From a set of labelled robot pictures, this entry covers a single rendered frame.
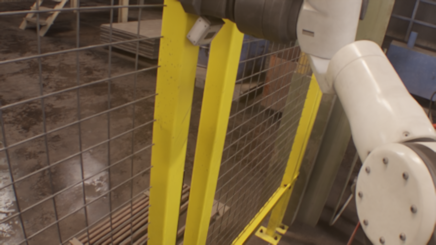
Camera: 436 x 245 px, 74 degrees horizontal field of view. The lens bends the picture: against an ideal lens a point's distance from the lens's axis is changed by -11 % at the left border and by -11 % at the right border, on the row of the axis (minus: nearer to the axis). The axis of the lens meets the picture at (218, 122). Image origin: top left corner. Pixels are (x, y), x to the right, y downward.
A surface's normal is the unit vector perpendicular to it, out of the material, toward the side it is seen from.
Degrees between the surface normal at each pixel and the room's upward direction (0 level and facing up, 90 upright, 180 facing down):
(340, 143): 90
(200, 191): 90
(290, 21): 105
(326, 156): 90
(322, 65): 32
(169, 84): 90
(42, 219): 0
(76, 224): 0
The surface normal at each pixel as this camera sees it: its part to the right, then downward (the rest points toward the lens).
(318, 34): -0.53, 0.72
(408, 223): -0.98, -0.02
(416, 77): -0.53, 0.29
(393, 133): -0.57, -0.46
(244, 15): -0.54, 0.55
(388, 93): -0.23, -0.71
